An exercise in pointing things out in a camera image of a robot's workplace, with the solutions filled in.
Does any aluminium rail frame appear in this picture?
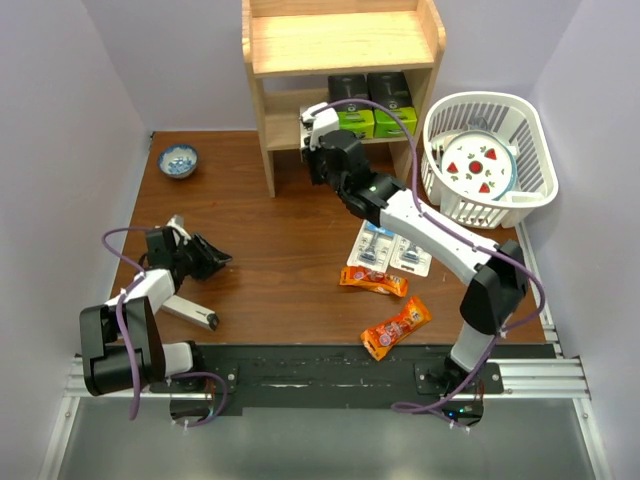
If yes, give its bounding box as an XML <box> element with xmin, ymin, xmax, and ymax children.
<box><xmin>41</xmin><ymin>221</ymin><xmax>608</xmax><ymax>479</ymax></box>

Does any lower orange razor bag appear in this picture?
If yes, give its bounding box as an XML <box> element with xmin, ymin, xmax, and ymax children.
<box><xmin>360</xmin><ymin>296</ymin><xmax>432</xmax><ymax>361</ymax></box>

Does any purple cable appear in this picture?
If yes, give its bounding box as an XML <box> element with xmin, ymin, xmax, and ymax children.
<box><xmin>101</xmin><ymin>227</ymin><xmax>229</xmax><ymax>429</ymax></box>
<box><xmin>319</xmin><ymin>98</ymin><xmax>547</xmax><ymax>419</ymax></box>

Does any blue razor blister pack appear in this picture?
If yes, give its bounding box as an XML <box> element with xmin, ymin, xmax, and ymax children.
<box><xmin>389</xmin><ymin>236</ymin><xmax>432</xmax><ymax>278</ymax></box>
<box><xmin>346</xmin><ymin>220</ymin><xmax>397</xmax><ymax>273</ymax></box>

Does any right blue razor blister pack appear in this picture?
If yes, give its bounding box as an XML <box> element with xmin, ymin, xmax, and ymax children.
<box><xmin>389</xmin><ymin>236</ymin><xmax>432</xmax><ymax>278</ymax></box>

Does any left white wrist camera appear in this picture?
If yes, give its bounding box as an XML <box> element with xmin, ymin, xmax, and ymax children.
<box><xmin>166</xmin><ymin>215</ymin><xmax>192</xmax><ymax>246</ymax></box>

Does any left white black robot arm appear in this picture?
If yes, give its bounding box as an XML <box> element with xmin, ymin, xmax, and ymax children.
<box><xmin>79</xmin><ymin>224</ymin><xmax>232</xmax><ymax>396</ymax></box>

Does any left blue razor blister pack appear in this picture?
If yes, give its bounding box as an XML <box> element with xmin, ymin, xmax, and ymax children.
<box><xmin>346</xmin><ymin>220</ymin><xmax>397</xmax><ymax>273</ymax></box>

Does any white watermelon pattern plate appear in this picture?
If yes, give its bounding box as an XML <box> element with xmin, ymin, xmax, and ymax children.
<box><xmin>440</xmin><ymin>130</ymin><xmax>517</xmax><ymax>201</ymax></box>

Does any blue white ceramic bowl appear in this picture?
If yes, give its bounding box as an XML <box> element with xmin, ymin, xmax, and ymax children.
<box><xmin>157</xmin><ymin>144</ymin><xmax>199</xmax><ymax>180</ymax></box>

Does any white plastic laundry basket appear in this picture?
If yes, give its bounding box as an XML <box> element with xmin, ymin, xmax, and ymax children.
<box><xmin>421</xmin><ymin>91</ymin><xmax>559</xmax><ymax>229</ymax></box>

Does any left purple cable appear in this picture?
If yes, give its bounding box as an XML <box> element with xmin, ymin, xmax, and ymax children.
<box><xmin>101</xmin><ymin>227</ymin><xmax>229</xmax><ymax>429</ymax></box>

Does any black green razor box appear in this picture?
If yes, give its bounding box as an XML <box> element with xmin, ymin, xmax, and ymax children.
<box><xmin>367</xmin><ymin>71</ymin><xmax>417</xmax><ymax>138</ymax></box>
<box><xmin>328</xmin><ymin>74</ymin><xmax>375</xmax><ymax>139</ymax></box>

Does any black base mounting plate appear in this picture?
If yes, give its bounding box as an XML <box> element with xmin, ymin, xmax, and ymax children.
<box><xmin>87</xmin><ymin>342</ymin><xmax>557</xmax><ymax>426</ymax></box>

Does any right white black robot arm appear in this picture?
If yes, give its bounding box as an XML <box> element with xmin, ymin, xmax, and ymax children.
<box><xmin>300</xmin><ymin>130</ymin><xmax>528</xmax><ymax>393</ymax></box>

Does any silver Harry's razor box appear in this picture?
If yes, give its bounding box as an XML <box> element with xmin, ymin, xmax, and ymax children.
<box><xmin>161</xmin><ymin>295</ymin><xmax>219</xmax><ymax>331</ymax></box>

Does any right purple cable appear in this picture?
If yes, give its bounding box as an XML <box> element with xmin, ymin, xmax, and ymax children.
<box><xmin>319</xmin><ymin>98</ymin><xmax>547</xmax><ymax>419</ymax></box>

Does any wooden two-tier shelf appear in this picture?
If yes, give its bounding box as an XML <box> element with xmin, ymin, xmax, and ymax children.
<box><xmin>242</xmin><ymin>0</ymin><xmax>446</xmax><ymax>196</ymax></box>

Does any orange razor bag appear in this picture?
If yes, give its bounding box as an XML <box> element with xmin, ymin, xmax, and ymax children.
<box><xmin>339</xmin><ymin>266</ymin><xmax>409</xmax><ymax>298</ymax></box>
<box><xmin>360</xmin><ymin>296</ymin><xmax>432</xmax><ymax>361</ymax></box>

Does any upper orange razor bag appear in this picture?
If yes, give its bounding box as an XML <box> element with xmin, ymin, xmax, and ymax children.
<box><xmin>339</xmin><ymin>266</ymin><xmax>409</xmax><ymax>298</ymax></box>

